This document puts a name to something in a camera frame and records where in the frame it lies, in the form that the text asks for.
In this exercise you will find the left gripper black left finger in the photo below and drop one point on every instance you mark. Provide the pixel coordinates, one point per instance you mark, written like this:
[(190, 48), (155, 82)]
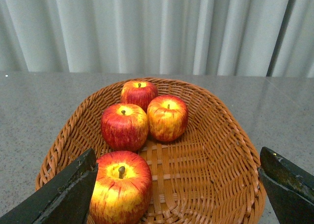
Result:
[(65, 199)]

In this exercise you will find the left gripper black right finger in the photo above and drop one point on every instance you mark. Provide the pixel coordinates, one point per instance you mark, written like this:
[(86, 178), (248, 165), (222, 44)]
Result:
[(289, 188)]

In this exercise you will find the red yellow apple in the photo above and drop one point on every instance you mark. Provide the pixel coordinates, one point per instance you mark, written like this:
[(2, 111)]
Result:
[(123, 188)]

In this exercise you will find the left brown wicker basket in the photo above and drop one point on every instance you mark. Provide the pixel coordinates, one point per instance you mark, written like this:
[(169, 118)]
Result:
[(207, 176)]

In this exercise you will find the white pleated curtain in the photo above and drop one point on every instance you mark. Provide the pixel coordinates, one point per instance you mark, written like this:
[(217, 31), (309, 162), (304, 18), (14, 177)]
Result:
[(199, 37)]

